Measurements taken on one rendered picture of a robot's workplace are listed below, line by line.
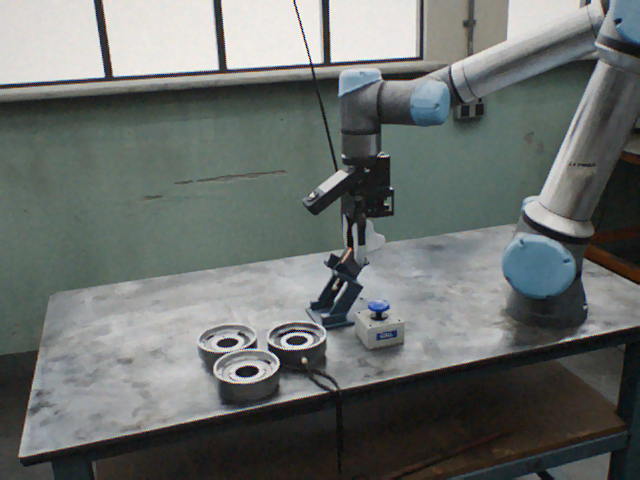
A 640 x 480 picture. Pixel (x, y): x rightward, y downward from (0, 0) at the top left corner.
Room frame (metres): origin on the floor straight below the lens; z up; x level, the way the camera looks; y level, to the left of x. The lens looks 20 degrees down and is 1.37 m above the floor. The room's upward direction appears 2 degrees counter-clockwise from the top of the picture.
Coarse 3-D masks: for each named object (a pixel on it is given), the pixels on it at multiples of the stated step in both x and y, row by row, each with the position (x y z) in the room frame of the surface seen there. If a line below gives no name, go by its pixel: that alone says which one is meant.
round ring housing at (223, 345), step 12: (228, 324) 1.06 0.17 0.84; (240, 324) 1.05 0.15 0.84; (204, 336) 1.03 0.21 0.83; (228, 336) 1.03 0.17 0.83; (252, 336) 1.03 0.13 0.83; (204, 348) 0.97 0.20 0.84; (216, 348) 0.99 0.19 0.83; (228, 348) 0.99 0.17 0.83; (240, 348) 0.96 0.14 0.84; (252, 348) 0.98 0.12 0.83; (204, 360) 0.97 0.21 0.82; (216, 360) 0.96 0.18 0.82
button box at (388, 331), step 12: (360, 312) 1.07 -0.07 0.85; (372, 312) 1.07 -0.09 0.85; (384, 312) 1.06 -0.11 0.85; (360, 324) 1.04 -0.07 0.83; (372, 324) 1.02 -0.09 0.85; (384, 324) 1.02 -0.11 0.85; (396, 324) 1.02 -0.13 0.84; (360, 336) 1.05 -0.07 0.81; (372, 336) 1.01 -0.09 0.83; (384, 336) 1.02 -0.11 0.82; (396, 336) 1.02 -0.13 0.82; (372, 348) 1.01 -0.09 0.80
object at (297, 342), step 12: (288, 324) 1.05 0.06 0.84; (300, 324) 1.05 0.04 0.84; (312, 324) 1.04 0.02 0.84; (276, 336) 1.02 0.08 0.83; (288, 336) 1.02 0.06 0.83; (300, 336) 1.02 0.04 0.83; (324, 336) 0.99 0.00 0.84; (276, 348) 0.96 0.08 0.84; (288, 348) 0.96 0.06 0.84; (300, 348) 0.95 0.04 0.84; (312, 348) 0.96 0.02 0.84; (324, 348) 0.98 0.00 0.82; (288, 360) 0.95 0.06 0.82; (300, 360) 0.95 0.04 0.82; (312, 360) 0.96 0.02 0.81
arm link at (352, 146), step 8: (344, 136) 1.15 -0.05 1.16; (352, 136) 1.14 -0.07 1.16; (360, 136) 1.13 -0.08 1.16; (368, 136) 1.13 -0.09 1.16; (376, 136) 1.14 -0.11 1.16; (344, 144) 1.15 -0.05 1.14; (352, 144) 1.14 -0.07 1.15; (360, 144) 1.13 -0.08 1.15; (368, 144) 1.13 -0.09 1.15; (376, 144) 1.14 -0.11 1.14; (344, 152) 1.15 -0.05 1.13; (352, 152) 1.14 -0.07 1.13; (360, 152) 1.13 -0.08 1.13; (368, 152) 1.13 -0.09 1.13; (376, 152) 1.14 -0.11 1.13
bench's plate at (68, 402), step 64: (320, 256) 1.48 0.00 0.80; (384, 256) 1.47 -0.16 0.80; (448, 256) 1.45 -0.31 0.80; (128, 320) 1.17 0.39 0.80; (192, 320) 1.16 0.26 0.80; (256, 320) 1.15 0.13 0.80; (448, 320) 1.11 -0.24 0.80; (512, 320) 1.10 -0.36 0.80; (64, 384) 0.94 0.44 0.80; (128, 384) 0.93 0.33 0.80; (192, 384) 0.92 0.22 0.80; (384, 384) 0.91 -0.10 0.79; (64, 448) 0.77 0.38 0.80
